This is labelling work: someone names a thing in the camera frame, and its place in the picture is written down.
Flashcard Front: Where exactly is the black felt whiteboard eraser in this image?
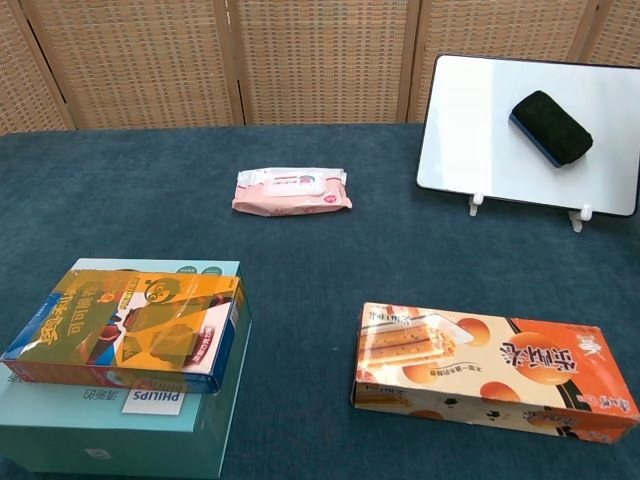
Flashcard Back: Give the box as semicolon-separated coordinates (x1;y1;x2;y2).
508;89;595;169

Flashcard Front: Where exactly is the white board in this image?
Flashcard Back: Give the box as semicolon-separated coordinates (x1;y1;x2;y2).
415;53;640;218

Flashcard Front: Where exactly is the teal felt table cloth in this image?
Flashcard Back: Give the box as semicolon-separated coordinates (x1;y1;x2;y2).
0;122;640;480

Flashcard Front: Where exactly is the pink wet wipes pack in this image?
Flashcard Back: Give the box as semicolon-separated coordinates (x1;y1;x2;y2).
231;167;353;217

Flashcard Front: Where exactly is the white plastic easel stand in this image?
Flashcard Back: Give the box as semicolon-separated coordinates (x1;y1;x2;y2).
468;191;593;234

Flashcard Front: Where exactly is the woven rattan folding screen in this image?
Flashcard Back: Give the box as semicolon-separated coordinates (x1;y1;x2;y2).
0;0;640;134

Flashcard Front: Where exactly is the blue taped cookie box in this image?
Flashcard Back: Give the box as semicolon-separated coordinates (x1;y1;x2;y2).
0;268;246;395

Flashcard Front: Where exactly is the orange biscuit box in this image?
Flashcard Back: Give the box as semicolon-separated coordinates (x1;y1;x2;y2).
349;301;640;445

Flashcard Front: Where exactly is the teal Philips box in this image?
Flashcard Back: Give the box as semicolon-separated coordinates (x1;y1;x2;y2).
0;257;253;479

